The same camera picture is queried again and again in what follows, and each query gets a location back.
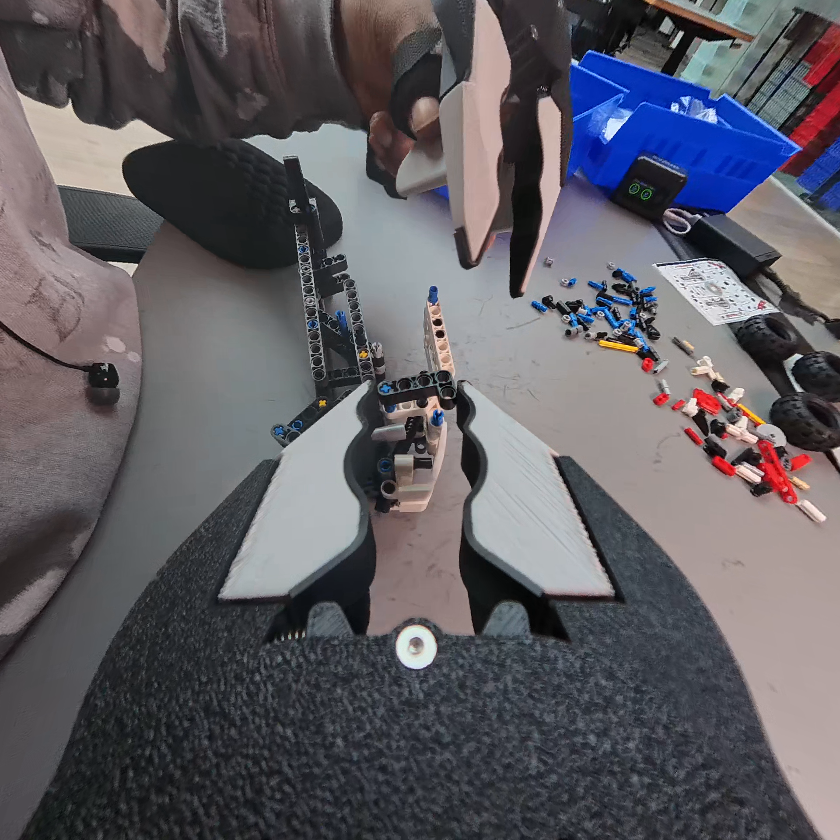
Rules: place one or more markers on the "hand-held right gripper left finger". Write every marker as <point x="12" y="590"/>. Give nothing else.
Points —
<point x="295" y="525"/>

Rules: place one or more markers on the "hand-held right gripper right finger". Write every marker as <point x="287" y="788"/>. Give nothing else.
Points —
<point x="531" y="525"/>

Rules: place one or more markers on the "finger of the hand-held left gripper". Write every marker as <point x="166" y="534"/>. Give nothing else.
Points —
<point x="472" y="164"/>
<point x="548" y="170"/>

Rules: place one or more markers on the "white toy truck model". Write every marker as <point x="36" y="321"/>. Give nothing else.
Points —
<point x="307" y="295"/>

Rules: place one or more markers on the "person's left forearm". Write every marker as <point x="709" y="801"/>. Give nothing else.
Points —
<point x="197" y="59"/>

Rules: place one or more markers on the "person's left hand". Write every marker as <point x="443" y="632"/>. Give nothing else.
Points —
<point x="367" y="39"/>

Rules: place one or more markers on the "pile of blue black toy pieces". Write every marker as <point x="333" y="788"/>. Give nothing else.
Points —
<point x="613" y="315"/>

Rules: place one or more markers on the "wooden table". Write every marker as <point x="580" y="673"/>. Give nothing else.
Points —
<point x="695" y="23"/>

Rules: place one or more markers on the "clear plastic bag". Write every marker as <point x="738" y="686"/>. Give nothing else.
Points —
<point x="695" y="110"/>

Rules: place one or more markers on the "black power adapter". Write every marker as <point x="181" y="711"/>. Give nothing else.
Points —
<point x="732" y="243"/>

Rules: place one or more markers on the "toy sticker sheet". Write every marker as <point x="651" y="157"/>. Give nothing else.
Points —
<point x="715" y="292"/>

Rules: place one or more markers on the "pile of red white toy pieces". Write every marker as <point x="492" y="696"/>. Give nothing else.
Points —
<point x="771" y="466"/>

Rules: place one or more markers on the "black rounded cushion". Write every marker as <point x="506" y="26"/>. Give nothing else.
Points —
<point x="216" y="197"/>

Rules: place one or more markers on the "stack of blue crates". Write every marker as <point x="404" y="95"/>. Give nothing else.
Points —
<point x="823" y="177"/>

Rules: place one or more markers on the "stack of red crates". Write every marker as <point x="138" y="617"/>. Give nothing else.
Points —
<point x="820" y="98"/>

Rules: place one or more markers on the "black chair armrest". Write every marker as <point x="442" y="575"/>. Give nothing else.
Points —
<point x="105" y="223"/>

